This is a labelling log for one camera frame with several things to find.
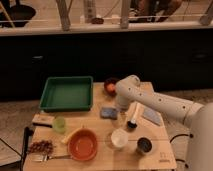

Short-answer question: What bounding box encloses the seated person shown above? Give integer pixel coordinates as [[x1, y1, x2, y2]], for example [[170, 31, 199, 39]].
[[130, 0, 182, 23]]

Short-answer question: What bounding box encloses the blue grey folded cloth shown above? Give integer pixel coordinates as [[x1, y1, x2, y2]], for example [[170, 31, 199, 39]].
[[143, 107, 161, 126]]

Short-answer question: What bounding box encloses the orange fruit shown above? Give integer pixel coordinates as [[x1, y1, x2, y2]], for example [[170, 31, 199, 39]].
[[106, 83, 115, 93]]

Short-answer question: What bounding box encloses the black round chair base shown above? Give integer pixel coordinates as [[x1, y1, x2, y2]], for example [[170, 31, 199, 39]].
[[0, 4, 36, 27]]

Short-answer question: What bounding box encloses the wooden block eraser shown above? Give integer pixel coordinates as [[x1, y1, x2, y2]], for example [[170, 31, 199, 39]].
[[32, 114, 54, 127]]

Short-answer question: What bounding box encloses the black cable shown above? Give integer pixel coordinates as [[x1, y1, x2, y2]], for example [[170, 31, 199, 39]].
[[169, 133, 190, 144]]

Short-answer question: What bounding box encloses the silver fork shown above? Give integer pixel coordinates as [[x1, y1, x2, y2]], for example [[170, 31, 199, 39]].
[[33, 155, 70, 162]]

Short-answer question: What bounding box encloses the black table clamp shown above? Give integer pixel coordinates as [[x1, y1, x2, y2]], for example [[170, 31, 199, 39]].
[[20, 127, 34, 171]]

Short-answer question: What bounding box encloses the blue sponge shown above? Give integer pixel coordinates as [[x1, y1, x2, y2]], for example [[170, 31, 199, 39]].
[[100, 107, 118, 120]]

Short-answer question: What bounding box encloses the orange red bowl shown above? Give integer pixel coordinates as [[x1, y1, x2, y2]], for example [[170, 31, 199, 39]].
[[67, 128, 98, 161]]

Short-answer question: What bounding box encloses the dark metal cup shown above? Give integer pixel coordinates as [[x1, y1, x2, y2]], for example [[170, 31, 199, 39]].
[[136, 137, 152, 155]]

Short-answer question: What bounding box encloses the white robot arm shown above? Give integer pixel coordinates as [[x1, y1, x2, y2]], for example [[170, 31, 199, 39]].
[[115, 75, 213, 171]]

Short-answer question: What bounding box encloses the green plastic tray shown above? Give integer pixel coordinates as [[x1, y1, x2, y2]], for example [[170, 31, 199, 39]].
[[40, 76, 93, 112]]

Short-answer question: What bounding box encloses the green plastic cup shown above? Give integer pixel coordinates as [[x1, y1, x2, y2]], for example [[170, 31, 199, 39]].
[[52, 117, 66, 134]]

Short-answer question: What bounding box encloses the yellow banana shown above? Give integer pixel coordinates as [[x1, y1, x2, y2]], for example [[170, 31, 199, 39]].
[[61, 127, 83, 144]]

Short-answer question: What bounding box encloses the dark maroon bowl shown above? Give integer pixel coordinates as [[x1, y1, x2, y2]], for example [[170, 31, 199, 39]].
[[104, 77, 118, 97]]

